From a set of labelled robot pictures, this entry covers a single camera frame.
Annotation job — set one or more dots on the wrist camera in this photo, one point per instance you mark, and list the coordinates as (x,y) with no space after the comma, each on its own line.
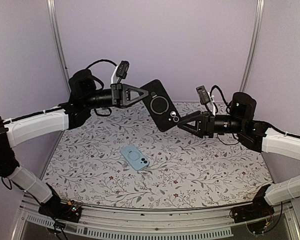
(122,69)
(203,95)

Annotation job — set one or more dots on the front aluminium rail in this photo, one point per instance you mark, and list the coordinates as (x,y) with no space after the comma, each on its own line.
(112,223)

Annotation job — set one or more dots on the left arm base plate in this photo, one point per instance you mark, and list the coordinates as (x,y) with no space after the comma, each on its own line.
(70,212)

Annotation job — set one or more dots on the light blue phone case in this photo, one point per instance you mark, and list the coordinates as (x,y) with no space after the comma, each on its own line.
(134,157)

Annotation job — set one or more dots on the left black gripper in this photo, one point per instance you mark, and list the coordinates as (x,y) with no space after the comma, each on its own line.
(121,94)

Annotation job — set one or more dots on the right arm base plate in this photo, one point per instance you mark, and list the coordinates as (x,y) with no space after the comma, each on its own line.
(252,211)

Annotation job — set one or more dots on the right aluminium frame post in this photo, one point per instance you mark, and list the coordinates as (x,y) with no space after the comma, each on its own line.
(257,24)

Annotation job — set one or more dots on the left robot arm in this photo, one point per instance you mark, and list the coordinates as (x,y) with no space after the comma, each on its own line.
(87,93)

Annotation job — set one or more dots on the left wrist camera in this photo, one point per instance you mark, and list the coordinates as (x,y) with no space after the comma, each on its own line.
(122,69)

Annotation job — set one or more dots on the left aluminium frame post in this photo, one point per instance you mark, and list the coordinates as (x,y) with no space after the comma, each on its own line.
(56,35)

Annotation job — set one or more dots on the floral patterned table mat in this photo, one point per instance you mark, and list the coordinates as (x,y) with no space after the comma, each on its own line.
(184,171)

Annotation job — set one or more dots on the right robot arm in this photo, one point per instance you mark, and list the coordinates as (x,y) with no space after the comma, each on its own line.
(255,135)

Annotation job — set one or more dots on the black phone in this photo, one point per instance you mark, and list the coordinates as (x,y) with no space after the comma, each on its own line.
(160,106)

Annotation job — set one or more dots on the aluminium frame post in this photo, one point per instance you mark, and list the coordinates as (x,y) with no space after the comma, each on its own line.
(257,24)
(56,35)

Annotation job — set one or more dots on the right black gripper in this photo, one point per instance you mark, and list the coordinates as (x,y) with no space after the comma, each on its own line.
(205,124)

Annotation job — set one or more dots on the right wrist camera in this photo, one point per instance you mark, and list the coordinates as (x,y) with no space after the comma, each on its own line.
(203,95)

